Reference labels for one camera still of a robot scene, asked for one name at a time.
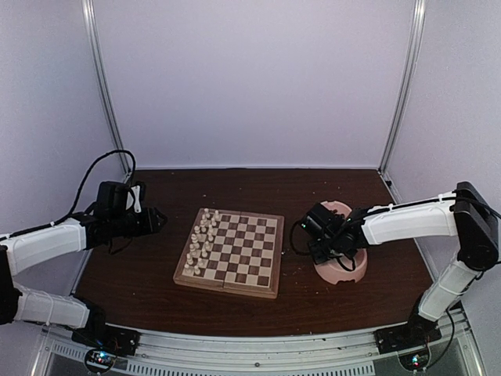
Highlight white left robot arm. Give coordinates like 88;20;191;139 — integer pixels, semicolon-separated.
1;182;168;348

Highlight aluminium frame post right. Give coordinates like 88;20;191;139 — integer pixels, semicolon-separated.
378;0;427;176

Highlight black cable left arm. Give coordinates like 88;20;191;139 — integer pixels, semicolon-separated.
69;149;138;224

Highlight white chess pieces row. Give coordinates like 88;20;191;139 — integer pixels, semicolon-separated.
182;208;222;280

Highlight wooden chess board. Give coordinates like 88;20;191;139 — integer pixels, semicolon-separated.
173;208;284;299

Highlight pink plastic double bowl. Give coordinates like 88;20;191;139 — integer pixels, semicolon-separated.
301;201;368;285

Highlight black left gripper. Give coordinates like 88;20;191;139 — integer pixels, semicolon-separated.
110;207;168;237

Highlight aluminium frame post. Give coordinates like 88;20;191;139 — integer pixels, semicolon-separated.
82;0;132;177
378;0;427;176

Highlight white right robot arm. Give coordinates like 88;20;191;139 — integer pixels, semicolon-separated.
297;181;500;346

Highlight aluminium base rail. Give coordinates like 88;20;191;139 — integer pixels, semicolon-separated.
31;309;478;376

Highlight aluminium frame post left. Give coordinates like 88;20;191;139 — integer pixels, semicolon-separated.
82;0;132;177

